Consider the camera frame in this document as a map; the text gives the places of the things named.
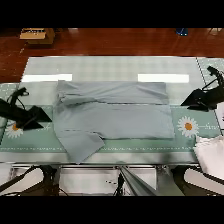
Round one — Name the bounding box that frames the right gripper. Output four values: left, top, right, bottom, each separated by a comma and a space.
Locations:
180, 86, 224, 112

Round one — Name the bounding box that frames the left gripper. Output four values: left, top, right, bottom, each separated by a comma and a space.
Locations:
6, 105, 53, 131

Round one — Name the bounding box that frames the black cable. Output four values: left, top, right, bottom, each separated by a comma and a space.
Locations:
112, 172, 127, 197

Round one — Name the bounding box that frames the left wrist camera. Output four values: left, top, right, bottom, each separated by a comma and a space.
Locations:
6, 86, 31, 109

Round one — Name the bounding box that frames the blue object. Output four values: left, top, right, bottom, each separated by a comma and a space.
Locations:
175, 27, 190, 37

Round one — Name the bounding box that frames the cardboard box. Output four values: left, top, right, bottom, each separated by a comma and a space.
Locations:
18, 27, 56, 46

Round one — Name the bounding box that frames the white garment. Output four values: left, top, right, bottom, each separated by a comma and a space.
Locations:
192, 134, 224, 182

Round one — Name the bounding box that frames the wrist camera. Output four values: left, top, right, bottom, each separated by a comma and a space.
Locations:
6, 86, 31, 109
205, 65, 224, 90

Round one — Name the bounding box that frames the silver frame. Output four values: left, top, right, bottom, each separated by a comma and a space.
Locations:
0, 161, 202, 197

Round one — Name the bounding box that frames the grey T-shirt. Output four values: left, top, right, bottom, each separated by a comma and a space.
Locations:
52, 79, 176, 165

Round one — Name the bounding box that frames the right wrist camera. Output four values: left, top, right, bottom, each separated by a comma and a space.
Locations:
205, 65, 224, 90

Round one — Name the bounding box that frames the white board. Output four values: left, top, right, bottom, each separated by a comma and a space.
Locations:
216, 101, 224, 135

